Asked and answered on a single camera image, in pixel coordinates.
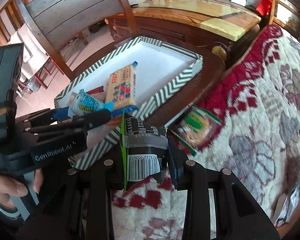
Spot light blue snack packet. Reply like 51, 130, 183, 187
68, 89, 114, 118

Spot red snack packet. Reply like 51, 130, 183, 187
87, 86, 105, 100

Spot blue soda cracker pack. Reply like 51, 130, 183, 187
105, 61, 138, 118

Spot person left hand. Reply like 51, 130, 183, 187
0, 168, 44, 209

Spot green chevron storage box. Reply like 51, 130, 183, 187
53, 36, 204, 170

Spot wooden chair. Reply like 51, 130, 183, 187
14, 0, 140, 80

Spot green round cracker pack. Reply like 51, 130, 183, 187
171, 105, 222, 156

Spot floral plush blanket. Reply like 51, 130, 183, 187
113, 25, 300, 239

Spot wooden coffee table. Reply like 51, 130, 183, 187
106, 0, 262, 63

